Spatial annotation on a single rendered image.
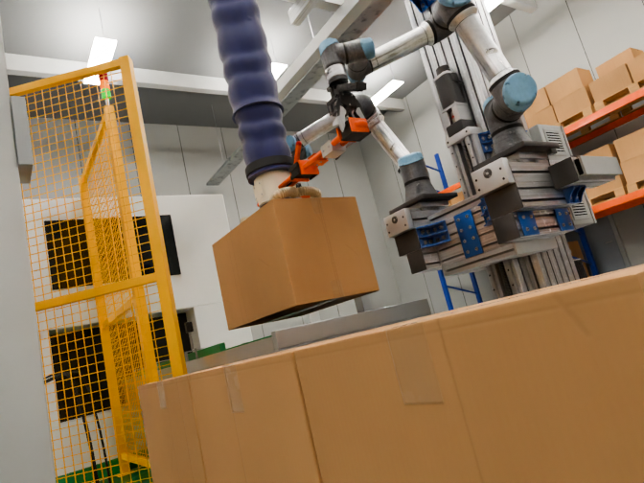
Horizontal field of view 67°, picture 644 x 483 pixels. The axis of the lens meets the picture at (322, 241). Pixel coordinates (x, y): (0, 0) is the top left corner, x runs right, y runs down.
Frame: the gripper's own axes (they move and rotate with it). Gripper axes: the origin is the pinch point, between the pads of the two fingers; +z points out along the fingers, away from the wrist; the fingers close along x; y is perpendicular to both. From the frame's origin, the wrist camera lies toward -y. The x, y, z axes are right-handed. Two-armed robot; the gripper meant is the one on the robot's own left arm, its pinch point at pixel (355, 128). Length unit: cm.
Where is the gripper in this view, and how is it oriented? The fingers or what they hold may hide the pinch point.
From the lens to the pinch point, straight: 173.3
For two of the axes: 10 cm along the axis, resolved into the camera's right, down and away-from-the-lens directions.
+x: -8.2, 0.9, -5.6
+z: 2.3, 9.5, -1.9
